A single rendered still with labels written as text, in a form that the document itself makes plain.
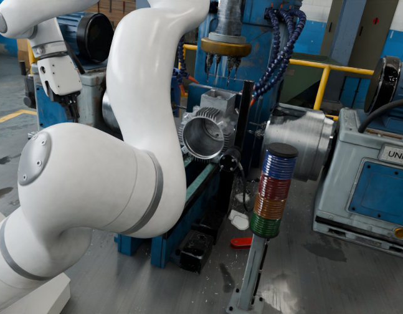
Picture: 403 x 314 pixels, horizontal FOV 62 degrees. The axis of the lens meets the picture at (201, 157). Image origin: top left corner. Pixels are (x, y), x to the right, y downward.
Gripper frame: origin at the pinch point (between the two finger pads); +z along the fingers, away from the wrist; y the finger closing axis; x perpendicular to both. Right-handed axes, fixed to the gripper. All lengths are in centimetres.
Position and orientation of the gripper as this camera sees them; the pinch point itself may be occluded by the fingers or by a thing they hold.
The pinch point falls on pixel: (71, 112)
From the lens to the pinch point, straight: 101.8
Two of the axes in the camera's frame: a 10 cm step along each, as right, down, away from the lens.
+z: 2.3, 9.3, 3.0
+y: 3.4, -3.6, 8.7
